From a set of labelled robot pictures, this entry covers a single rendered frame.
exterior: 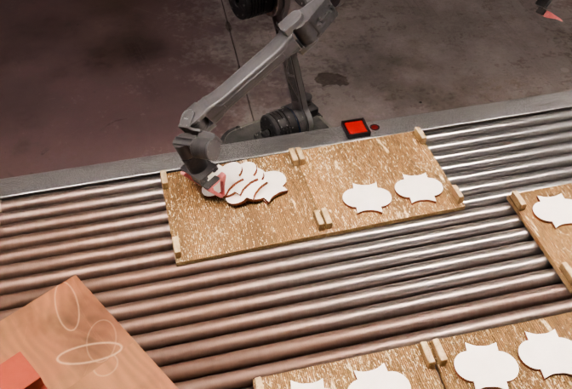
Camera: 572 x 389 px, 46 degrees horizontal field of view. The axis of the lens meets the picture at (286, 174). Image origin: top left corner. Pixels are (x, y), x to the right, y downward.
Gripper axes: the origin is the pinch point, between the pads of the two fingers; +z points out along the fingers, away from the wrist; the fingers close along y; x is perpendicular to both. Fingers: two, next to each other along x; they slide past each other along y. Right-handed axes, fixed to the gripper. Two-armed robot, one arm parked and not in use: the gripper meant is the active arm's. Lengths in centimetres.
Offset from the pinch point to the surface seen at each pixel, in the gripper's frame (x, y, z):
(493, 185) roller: -60, -48, 32
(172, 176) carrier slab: 3.8, 14.4, -1.4
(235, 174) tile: -7.6, -1.9, 0.6
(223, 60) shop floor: -108, 185, 88
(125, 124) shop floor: -32, 172, 71
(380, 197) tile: -31.2, -32.4, 17.4
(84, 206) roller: 27.9, 23.2, -7.4
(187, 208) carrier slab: 8.8, 0.9, 0.3
